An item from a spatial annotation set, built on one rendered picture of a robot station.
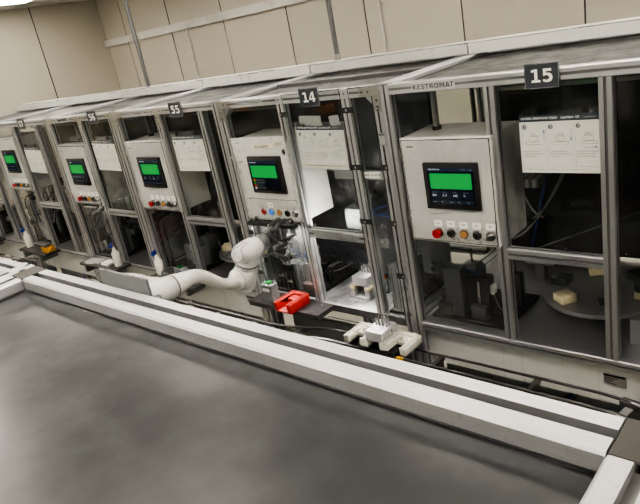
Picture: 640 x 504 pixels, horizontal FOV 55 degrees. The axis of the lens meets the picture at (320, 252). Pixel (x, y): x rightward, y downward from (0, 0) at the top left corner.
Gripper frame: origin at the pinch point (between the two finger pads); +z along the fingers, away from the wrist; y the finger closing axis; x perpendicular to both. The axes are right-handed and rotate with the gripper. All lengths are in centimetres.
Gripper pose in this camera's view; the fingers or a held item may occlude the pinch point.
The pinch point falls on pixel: (288, 228)
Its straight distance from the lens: 322.4
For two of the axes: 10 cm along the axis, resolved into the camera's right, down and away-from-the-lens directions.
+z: 5.6, -3.5, 7.5
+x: -7.9, 0.4, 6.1
